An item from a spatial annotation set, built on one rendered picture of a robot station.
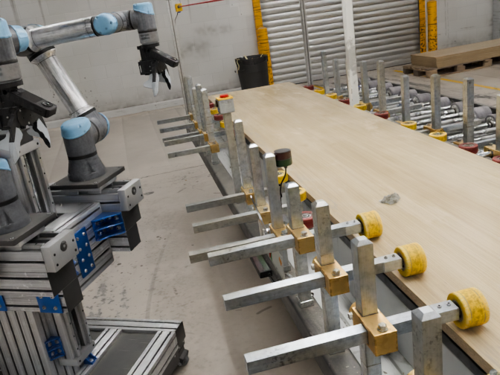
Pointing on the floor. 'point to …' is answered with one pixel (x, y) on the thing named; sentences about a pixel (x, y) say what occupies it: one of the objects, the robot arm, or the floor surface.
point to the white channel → (350, 51)
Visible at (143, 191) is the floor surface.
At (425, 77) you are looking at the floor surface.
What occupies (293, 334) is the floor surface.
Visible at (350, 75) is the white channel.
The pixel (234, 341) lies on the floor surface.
